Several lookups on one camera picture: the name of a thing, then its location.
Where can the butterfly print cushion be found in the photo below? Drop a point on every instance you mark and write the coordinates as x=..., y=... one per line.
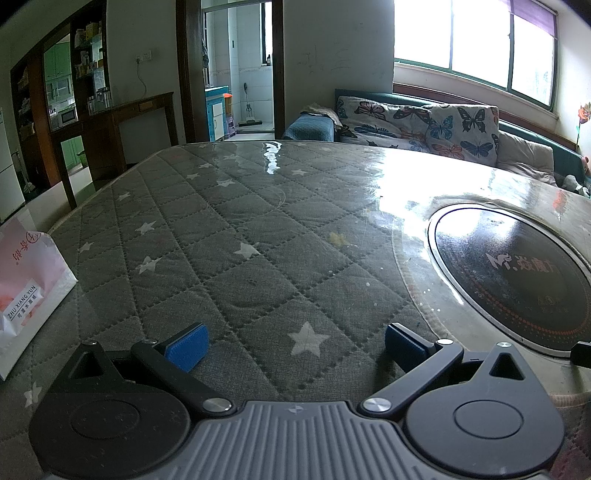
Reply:
x=378, y=120
x=466, y=134

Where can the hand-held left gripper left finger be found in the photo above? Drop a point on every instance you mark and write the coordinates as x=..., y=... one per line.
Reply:
x=187, y=347

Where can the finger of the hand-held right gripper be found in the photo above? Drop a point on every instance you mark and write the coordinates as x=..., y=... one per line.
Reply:
x=581, y=354

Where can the teal sofa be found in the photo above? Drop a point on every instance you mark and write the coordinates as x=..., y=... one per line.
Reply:
x=568, y=159

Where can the grey plush toy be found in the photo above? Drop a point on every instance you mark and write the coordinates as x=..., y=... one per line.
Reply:
x=572, y=183

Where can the colourful pinwheel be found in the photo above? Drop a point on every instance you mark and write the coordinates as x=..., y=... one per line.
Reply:
x=584, y=113

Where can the blue blanket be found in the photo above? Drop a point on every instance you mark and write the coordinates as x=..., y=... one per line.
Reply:
x=309, y=128

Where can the floor mop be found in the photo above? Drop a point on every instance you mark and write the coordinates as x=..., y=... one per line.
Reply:
x=249, y=121

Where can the white wall socket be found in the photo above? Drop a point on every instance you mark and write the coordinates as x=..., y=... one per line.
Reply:
x=144, y=57

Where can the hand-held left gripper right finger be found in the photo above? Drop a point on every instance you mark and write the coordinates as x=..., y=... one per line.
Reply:
x=406, y=347

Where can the blue and white cabinet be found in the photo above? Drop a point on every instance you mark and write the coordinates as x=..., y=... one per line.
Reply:
x=216, y=113

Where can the dark wooden door frame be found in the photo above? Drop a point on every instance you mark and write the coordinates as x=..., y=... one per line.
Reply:
x=184, y=69

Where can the dark wooden shelf cabinet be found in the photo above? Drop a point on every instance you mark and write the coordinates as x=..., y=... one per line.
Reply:
x=37, y=115

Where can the green framed window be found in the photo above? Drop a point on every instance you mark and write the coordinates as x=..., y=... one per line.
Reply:
x=475, y=37

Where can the microwave oven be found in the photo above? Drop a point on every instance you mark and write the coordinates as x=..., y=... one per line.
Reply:
x=68, y=114

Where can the purple curtain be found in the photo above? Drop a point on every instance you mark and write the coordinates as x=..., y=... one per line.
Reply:
x=535, y=14

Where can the white fridge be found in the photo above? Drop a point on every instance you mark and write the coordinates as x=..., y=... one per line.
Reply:
x=9, y=166

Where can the round black cooktop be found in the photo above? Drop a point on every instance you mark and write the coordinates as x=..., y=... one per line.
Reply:
x=508, y=267

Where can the beige folded cloth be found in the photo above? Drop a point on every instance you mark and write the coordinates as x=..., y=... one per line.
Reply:
x=321, y=111

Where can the pink plush toy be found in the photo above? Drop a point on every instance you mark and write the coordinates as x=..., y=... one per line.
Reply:
x=587, y=164

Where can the beige pillow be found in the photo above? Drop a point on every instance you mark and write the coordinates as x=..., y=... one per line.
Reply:
x=524, y=154

